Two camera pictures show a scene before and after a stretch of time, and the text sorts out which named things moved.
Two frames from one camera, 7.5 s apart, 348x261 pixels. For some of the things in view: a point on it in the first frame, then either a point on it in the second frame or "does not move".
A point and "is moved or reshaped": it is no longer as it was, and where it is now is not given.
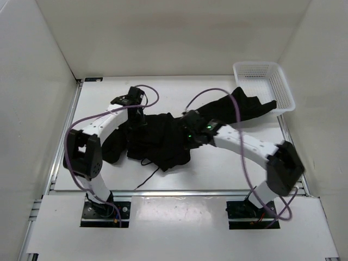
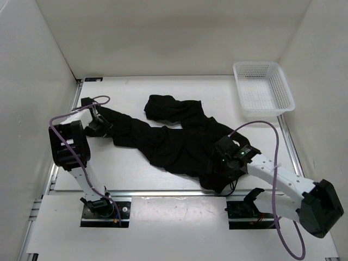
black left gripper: [140, 123] to [102, 133]
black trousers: [164, 142] is moved or reshaped
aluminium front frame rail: [167, 194] does not move
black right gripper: [191, 145] to [229, 174]
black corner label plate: [97, 79] does not move
